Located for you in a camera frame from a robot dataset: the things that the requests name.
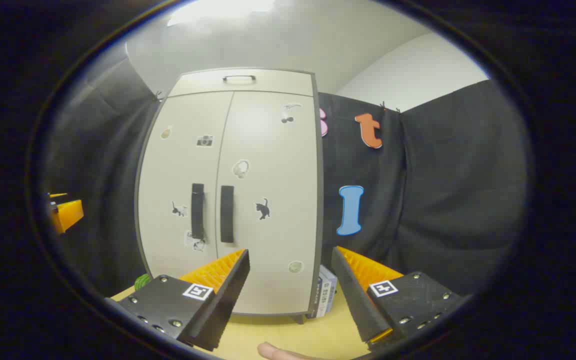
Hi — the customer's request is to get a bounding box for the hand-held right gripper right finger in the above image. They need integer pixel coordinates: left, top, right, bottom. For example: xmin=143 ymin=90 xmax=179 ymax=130
xmin=331 ymin=246 xmax=471 ymax=351

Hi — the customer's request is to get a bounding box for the beige shoe cabinet door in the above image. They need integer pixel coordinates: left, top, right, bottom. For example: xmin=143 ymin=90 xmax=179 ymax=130
xmin=137 ymin=91 xmax=234 ymax=281
xmin=215 ymin=91 xmax=319 ymax=316

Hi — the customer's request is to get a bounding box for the white and blue box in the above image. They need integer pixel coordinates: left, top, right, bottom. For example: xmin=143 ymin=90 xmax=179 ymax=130
xmin=307 ymin=265 xmax=339 ymax=319

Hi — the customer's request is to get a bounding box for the beige double-door shoe cabinet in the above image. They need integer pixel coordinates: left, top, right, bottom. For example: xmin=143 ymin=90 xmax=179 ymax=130
xmin=134 ymin=67 xmax=325 ymax=325

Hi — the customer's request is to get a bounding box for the black door handle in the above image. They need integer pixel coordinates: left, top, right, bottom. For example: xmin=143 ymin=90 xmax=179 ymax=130
xmin=191 ymin=183 xmax=205 ymax=240
xmin=220 ymin=185 xmax=235 ymax=244

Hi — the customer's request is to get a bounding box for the beige cabinet drawer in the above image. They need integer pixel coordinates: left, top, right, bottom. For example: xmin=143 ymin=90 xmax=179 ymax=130
xmin=168 ymin=69 xmax=315 ymax=98

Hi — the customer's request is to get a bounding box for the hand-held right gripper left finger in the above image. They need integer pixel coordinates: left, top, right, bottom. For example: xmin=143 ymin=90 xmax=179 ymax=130
xmin=105 ymin=248 xmax=251 ymax=352

